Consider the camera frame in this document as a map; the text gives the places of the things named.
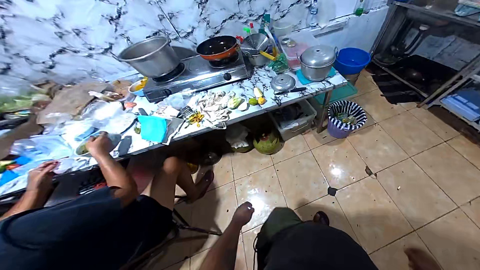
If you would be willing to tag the person's right hand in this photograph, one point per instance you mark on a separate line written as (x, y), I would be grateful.
(422, 260)

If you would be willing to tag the person's left hand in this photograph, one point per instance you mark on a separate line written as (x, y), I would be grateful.
(242, 213)

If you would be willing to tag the person's left fingers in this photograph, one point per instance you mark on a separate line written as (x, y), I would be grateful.
(250, 210)

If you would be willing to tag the person's left forearm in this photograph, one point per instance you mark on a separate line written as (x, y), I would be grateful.
(223, 247)

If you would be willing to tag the metal-legged chair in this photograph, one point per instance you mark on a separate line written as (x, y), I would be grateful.
(195, 228)

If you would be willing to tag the dark round bowl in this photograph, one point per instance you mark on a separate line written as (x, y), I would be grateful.
(212, 158)

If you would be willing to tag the green gas cylinder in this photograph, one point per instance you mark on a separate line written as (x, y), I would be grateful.
(267, 145)

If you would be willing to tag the white crumpled cloth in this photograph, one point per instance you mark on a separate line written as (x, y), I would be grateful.
(237, 135)

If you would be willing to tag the clear grey storage box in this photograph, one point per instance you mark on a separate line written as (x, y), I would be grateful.
(296, 128)

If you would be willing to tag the white round vegetable piece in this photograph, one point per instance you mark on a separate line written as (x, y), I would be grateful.
(243, 106)

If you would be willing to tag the pile of yellow peels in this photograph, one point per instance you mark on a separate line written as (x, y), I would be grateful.
(196, 119)

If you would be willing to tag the pale green chayote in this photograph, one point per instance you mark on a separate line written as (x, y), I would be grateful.
(234, 102)

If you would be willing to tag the beige crumpled cloth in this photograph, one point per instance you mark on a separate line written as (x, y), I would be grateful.
(212, 107)

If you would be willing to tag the yellow orange tomato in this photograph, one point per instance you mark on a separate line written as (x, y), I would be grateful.
(262, 100)

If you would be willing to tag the pale long vegetable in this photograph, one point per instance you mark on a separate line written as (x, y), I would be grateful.
(257, 92)

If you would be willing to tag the purple bin with striped bag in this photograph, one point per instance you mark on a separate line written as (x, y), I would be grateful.
(340, 128)

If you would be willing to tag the marble-patterned long table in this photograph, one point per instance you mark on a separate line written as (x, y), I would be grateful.
(307, 98)

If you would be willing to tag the small round aluminium lid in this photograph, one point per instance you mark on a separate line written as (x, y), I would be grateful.
(283, 83)

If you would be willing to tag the small green vegetable piece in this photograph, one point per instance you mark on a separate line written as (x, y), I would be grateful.
(137, 129)

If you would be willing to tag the teal cloth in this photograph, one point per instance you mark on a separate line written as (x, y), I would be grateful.
(302, 78)

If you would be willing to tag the steel two-burner gas stove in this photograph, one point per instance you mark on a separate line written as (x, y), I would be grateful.
(195, 77)

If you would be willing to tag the green plastic bag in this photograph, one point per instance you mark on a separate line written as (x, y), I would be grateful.
(278, 65)

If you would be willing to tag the teal plastic lid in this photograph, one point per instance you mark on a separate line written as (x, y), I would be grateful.
(344, 93)

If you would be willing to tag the aluminium steamer pot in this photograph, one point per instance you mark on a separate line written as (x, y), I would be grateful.
(257, 60)

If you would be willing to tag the orange vegetable piece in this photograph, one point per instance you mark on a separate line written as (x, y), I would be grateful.
(130, 105)

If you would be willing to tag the orange black frying pan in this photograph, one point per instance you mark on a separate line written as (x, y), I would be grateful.
(217, 52)

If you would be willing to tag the aluminium pot with lid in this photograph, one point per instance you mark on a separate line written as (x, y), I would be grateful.
(318, 63)

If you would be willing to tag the white bowl with yellow contents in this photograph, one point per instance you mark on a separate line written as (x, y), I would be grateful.
(137, 89)

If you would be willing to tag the clear pink plastic box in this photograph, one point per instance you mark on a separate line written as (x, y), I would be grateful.
(294, 48)

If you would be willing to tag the metal strainer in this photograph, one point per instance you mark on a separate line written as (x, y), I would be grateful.
(254, 42)

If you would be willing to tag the pile of clear plastic bags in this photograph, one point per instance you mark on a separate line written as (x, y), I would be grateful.
(105, 114)

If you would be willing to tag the bowl of green food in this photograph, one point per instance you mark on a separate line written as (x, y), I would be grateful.
(82, 148)

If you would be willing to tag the blue plastic basin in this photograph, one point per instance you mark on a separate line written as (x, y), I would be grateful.
(351, 61)

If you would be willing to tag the large aluminium pot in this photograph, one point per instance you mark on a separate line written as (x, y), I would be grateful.
(150, 59)

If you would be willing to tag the red-capped bottle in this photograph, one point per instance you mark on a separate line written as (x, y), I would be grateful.
(251, 28)

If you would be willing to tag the black striped mat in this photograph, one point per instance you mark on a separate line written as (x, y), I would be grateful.
(393, 90)

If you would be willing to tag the clear plastic bottle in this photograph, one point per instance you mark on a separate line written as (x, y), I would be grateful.
(313, 14)

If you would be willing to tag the brown paper sheet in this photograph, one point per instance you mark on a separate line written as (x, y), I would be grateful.
(67, 103)

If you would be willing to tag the green clear bottle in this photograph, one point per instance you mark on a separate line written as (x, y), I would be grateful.
(359, 8)

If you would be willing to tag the blue plastic container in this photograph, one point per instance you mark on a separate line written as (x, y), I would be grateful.
(463, 102)

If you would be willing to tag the pile of leafy green vegetables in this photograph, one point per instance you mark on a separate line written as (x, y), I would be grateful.
(17, 103)

